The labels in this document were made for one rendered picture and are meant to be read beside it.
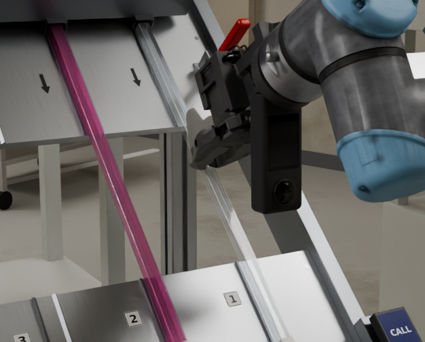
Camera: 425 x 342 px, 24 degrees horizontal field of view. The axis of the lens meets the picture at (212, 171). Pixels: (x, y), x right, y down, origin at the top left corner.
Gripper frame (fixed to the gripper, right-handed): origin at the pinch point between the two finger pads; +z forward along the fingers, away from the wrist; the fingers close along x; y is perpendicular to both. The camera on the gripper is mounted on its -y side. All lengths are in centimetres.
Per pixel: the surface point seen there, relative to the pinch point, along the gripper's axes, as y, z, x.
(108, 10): 21.7, 4.3, 4.5
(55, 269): 7, 71, -6
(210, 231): 56, 267, -146
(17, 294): 2, 63, 4
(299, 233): -9.5, -1.5, -8.0
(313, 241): -11.0, -3.3, -8.3
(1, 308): -11.8, -2.2, 26.1
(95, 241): 61, 275, -98
